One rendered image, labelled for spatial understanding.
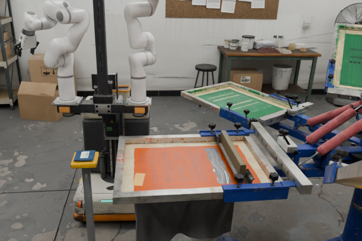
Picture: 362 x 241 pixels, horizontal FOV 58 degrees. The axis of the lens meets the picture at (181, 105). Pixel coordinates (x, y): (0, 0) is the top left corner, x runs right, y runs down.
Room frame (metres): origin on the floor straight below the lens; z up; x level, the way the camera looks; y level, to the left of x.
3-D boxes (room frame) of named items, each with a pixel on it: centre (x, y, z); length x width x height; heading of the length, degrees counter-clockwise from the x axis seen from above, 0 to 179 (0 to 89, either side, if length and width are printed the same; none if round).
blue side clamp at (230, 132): (1.80, -0.27, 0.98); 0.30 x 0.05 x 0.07; 98
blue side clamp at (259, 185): (1.25, -0.35, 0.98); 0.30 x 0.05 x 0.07; 98
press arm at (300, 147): (1.57, -0.63, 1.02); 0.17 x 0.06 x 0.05; 98
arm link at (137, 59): (1.95, 0.26, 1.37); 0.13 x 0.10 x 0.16; 133
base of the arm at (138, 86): (1.96, 0.27, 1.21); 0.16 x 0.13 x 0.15; 4
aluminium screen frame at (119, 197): (1.49, -0.07, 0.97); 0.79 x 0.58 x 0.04; 98
